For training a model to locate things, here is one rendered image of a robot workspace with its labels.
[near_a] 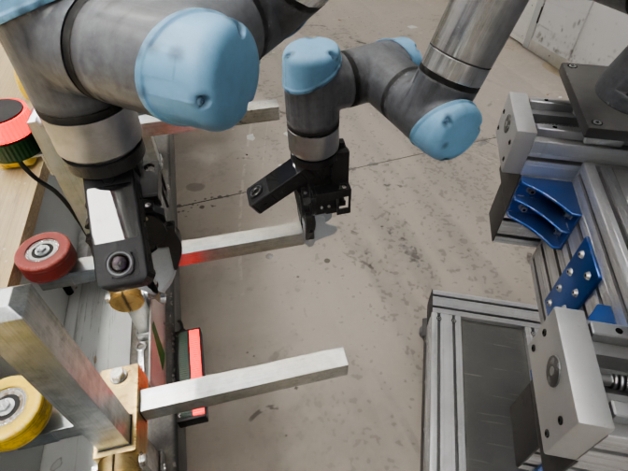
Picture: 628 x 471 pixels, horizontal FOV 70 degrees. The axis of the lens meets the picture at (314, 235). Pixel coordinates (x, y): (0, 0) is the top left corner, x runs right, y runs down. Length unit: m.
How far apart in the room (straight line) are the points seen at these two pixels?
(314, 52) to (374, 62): 0.09
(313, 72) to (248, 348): 1.22
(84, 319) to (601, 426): 0.91
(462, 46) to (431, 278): 1.41
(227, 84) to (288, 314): 1.44
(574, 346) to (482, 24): 0.35
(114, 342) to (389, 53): 0.74
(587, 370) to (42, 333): 0.51
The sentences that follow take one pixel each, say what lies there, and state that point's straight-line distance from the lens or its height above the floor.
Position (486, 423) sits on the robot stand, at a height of 0.21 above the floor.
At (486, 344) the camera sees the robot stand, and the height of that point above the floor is 0.21.
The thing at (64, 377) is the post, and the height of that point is 1.04.
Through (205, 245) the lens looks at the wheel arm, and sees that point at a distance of 0.78.
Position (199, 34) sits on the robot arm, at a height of 1.31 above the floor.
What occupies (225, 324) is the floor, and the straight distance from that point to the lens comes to 1.71.
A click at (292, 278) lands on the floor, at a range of 1.80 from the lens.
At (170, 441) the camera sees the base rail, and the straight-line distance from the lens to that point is 0.79.
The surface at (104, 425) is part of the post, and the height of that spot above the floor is 0.92.
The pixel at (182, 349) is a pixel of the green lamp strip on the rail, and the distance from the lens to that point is 0.85.
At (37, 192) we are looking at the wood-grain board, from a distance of 0.94.
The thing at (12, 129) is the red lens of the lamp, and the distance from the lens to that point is 0.59.
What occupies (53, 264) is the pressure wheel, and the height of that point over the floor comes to 0.90.
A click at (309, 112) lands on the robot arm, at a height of 1.11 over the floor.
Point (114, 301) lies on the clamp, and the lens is 0.75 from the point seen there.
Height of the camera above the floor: 1.42
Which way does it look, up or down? 47 degrees down
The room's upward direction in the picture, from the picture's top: straight up
